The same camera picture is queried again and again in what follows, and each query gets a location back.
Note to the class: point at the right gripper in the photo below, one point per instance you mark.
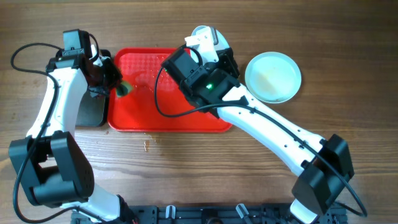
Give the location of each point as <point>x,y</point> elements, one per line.
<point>225,56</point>

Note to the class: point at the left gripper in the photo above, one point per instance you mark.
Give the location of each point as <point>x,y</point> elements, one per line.
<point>114,76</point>

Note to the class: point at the green yellow sponge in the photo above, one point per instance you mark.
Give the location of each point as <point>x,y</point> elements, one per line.
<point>123,89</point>

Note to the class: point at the light blue plate bottom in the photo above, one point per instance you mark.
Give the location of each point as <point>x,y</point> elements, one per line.
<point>273,77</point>

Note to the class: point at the light blue plate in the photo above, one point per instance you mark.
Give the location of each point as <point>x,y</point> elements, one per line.
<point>220,43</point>
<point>273,77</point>

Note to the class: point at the light blue plate top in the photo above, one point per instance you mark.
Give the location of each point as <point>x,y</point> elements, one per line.
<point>220,43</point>

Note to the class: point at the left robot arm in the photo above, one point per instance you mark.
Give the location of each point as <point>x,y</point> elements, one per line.
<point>51,168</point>

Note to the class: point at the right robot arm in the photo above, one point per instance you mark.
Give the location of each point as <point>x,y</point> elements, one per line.
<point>323,166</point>

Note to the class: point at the black rectangular tray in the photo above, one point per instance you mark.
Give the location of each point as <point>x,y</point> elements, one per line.
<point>93,112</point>

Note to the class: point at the red plastic tray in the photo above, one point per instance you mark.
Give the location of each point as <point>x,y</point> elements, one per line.
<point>136,112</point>

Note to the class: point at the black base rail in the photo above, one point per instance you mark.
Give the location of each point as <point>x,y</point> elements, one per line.
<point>277,213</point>

